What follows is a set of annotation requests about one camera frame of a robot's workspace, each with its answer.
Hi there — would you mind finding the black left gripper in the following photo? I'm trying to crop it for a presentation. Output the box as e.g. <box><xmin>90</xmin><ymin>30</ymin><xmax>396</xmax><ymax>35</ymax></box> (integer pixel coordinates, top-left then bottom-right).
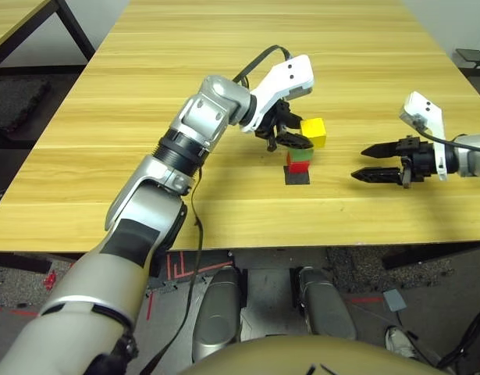
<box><xmin>254</xmin><ymin>100</ymin><xmax>315</xmax><ymax>153</ymax></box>

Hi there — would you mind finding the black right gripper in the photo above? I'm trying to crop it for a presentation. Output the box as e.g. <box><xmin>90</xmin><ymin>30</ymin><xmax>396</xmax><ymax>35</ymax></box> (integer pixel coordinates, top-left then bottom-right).
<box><xmin>350</xmin><ymin>135</ymin><xmax>438</xmax><ymax>190</ymax></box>

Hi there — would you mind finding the yellow wooden block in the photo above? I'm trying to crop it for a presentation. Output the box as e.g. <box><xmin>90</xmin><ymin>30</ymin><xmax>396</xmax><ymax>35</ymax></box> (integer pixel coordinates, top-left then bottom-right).
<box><xmin>300</xmin><ymin>117</ymin><xmax>328</xmax><ymax>150</ymax></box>

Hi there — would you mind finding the green wooden block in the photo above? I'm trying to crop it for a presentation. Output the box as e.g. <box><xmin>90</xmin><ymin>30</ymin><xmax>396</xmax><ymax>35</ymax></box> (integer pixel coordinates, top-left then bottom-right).
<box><xmin>289</xmin><ymin>148</ymin><xmax>315</xmax><ymax>163</ymax></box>

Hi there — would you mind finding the red wooden block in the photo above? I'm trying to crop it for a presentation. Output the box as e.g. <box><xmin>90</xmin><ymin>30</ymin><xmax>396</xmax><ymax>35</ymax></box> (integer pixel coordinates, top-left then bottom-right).
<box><xmin>286</xmin><ymin>152</ymin><xmax>311</xmax><ymax>174</ymax></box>

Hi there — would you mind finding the black square marker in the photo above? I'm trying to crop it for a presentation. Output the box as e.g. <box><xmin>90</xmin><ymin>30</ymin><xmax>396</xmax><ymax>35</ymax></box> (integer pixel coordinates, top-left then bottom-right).
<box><xmin>283</xmin><ymin>166</ymin><xmax>311</xmax><ymax>186</ymax></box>

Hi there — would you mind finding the black table base bar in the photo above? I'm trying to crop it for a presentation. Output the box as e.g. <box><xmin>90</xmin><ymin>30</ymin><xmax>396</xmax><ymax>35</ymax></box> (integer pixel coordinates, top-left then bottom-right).
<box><xmin>382</xmin><ymin>241</ymin><xmax>480</xmax><ymax>271</ymax></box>
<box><xmin>0</xmin><ymin>252</ymin><xmax>54</xmax><ymax>275</ymax></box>

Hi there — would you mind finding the grey square floor pad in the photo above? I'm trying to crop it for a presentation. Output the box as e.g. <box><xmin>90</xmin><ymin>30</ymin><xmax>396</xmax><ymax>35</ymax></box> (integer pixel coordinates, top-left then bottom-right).
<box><xmin>382</xmin><ymin>288</ymin><xmax>409</xmax><ymax>313</ymax></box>

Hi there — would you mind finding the black folding stool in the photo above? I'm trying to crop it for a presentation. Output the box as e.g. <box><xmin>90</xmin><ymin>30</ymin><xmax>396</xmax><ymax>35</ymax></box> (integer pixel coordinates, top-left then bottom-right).
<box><xmin>456</xmin><ymin>47</ymin><xmax>480</xmax><ymax>71</ymax></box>

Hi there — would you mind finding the grey robot right leg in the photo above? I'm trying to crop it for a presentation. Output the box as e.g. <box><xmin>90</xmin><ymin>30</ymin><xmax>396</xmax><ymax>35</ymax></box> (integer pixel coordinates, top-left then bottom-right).
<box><xmin>297</xmin><ymin>266</ymin><xmax>357</xmax><ymax>341</ymax></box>

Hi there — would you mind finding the grey robot leg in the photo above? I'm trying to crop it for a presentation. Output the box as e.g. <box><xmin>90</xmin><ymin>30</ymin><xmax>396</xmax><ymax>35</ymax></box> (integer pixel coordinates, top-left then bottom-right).
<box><xmin>191</xmin><ymin>267</ymin><xmax>243</xmax><ymax>363</ymax></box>
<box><xmin>297</xmin><ymin>266</ymin><xmax>357</xmax><ymax>341</ymax></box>

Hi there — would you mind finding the white bystander sneaker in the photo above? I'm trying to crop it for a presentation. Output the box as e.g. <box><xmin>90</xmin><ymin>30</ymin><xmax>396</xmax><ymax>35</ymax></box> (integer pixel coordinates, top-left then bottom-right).
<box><xmin>385</xmin><ymin>326</ymin><xmax>420</xmax><ymax>360</ymax></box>

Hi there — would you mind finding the grey robot left leg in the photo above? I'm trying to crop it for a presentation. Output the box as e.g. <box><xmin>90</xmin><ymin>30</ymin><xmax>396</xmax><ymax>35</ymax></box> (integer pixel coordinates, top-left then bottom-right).
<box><xmin>191</xmin><ymin>267</ymin><xmax>243</xmax><ymax>363</ymax></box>

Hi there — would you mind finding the olive robot torso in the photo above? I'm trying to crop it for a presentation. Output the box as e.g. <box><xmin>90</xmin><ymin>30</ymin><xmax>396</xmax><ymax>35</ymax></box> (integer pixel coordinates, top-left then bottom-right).
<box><xmin>180</xmin><ymin>334</ymin><xmax>439</xmax><ymax>375</ymax></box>

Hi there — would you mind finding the black foam floor mat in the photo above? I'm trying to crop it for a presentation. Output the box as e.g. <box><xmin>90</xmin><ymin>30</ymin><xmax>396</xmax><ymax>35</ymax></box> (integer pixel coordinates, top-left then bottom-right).
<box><xmin>0</xmin><ymin>77</ymin><xmax>52</xmax><ymax>132</ymax></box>

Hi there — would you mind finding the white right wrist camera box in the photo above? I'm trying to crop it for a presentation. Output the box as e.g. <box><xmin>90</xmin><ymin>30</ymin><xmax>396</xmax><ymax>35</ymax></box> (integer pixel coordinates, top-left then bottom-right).
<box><xmin>398</xmin><ymin>91</ymin><xmax>449</xmax><ymax>182</ymax></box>

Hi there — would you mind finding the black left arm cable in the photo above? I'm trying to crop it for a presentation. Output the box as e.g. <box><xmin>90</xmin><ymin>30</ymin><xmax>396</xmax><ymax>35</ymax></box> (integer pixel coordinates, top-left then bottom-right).
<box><xmin>140</xmin><ymin>45</ymin><xmax>294</xmax><ymax>375</ymax></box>

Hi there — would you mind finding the wooden side table black frame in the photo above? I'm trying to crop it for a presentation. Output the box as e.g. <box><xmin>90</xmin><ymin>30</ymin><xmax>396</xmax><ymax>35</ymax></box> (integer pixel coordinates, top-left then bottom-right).
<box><xmin>0</xmin><ymin>0</ymin><xmax>96</xmax><ymax>75</ymax></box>

